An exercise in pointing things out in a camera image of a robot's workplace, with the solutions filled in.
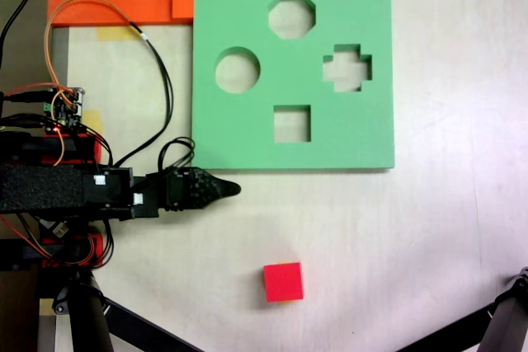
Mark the red square block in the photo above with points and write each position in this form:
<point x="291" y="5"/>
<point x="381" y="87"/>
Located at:
<point x="284" y="283"/>

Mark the red printed base clamp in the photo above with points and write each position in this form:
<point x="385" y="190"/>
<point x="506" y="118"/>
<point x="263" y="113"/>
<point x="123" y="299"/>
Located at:
<point x="95" y="245"/>
<point x="88" y="148"/>

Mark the yellow tape strip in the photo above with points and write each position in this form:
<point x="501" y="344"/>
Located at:
<point x="115" y="33"/>
<point x="94" y="121"/>

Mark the small black circuit board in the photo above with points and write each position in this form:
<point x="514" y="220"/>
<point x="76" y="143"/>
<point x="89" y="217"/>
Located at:
<point x="57" y="229"/>

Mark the green shape sorter board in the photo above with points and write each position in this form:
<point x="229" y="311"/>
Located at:
<point x="350" y="142"/>

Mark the green circuit board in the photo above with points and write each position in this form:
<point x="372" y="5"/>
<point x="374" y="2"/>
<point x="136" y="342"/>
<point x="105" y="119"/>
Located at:
<point x="66" y="109"/>

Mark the slim black tripod brace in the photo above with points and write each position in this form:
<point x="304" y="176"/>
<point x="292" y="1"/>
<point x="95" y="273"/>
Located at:
<point x="144" y="325"/>
<point x="449" y="333"/>

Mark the thick black tripod leg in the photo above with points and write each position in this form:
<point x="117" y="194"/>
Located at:
<point x="509" y="319"/>
<point x="88" y="319"/>

